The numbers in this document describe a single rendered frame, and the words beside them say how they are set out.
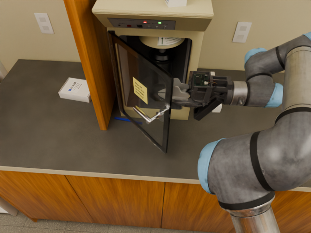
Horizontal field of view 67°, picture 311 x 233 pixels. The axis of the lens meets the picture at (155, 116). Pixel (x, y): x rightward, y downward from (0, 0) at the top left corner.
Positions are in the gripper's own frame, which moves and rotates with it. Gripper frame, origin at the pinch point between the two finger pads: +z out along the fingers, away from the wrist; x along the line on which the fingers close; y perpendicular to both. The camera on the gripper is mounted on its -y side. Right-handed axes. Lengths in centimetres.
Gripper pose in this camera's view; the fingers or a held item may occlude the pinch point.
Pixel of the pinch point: (163, 94)
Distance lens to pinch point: 73.9
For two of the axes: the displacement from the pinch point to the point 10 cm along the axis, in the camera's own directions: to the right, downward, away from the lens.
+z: -10.0, -0.6, 0.4
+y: 0.1, -6.5, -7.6
